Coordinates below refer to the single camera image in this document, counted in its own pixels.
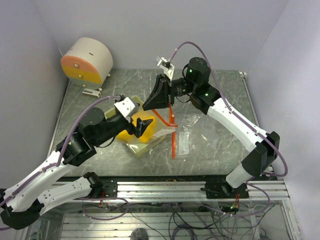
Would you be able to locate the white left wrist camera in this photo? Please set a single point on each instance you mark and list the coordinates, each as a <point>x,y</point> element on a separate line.
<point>127,107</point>

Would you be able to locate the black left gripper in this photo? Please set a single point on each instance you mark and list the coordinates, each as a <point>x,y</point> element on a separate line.
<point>140,126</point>

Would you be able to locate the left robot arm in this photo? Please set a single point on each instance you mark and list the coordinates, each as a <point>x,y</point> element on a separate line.
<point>26,201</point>

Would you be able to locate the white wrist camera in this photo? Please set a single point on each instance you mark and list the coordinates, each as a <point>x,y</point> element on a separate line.
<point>167,67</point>
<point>127,107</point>

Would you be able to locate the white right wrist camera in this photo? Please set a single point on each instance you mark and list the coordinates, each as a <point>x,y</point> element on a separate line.
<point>167,67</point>

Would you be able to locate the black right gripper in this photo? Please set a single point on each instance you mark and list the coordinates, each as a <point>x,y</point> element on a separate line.
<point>159,97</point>

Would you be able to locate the clear zip bag red zipper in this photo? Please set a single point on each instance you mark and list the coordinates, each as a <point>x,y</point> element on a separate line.
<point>170,122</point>

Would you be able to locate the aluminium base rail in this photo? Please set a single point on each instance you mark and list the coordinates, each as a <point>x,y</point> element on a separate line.
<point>190,188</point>

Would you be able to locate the small white clip block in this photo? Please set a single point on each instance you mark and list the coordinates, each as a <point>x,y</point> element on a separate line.
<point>91,93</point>

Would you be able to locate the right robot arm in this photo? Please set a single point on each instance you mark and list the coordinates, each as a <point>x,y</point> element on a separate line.
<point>261,145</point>

